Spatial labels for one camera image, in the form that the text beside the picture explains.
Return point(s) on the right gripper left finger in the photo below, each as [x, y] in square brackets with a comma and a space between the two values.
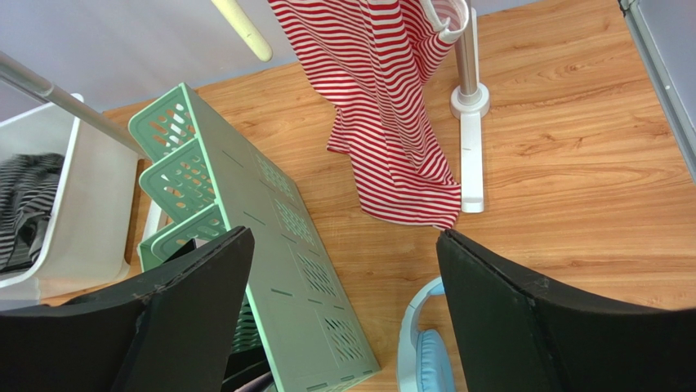
[168, 329]

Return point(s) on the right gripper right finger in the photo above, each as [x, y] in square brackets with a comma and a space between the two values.
[520, 330]

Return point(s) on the left white rack foot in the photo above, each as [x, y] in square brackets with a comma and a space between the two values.
[155, 220]

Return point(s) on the blue headphones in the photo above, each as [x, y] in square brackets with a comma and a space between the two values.
[423, 363]

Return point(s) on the white plastic basket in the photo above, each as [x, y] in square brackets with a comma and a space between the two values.
[86, 236]

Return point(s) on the red white striped tank top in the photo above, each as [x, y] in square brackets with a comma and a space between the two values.
[372, 60]

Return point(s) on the green plastic file organizer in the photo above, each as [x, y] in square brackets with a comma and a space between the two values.
[207, 178]

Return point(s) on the cream wooden hanger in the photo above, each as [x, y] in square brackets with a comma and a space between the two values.
[245, 28]

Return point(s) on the left rack pole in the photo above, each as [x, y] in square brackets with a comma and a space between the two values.
[26, 80]

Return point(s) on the black white striped tank top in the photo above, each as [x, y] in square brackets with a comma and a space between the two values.
[29, 184]

